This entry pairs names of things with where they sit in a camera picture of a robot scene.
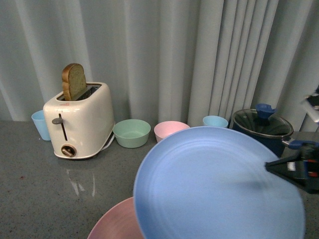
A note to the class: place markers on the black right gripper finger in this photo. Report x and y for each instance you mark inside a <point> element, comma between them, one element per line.
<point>291,168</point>

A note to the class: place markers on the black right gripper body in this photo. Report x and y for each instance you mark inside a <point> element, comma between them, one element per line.
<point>309,159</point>

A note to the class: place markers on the blue plate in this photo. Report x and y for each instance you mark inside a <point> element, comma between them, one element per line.
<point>211,183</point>

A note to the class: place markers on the pink plate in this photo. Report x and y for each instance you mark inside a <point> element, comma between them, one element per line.
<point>120,222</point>

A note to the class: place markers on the dark blue saucepan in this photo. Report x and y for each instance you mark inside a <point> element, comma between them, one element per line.
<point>278,144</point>

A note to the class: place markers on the glass pot lid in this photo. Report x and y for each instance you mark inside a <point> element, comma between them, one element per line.
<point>262,121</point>

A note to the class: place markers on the light blue cup right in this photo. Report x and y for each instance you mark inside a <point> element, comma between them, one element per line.
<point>215,121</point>

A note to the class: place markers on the light blue cup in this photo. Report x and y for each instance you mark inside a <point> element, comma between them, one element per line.
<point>40,124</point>
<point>215,121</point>

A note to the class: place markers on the pink bowl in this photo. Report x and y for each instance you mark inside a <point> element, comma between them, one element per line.
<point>166,128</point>

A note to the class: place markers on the grey curtain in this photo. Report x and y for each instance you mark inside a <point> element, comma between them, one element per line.
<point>163,59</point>

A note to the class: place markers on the green bowl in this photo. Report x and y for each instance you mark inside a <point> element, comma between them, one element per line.
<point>132,133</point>

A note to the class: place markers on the cream toaster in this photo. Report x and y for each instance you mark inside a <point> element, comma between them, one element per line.
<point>80,129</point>

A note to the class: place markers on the toast slice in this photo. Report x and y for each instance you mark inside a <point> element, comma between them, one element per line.
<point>73,81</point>

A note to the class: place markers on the light blue cup left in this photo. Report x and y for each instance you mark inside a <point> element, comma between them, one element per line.
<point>40,124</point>

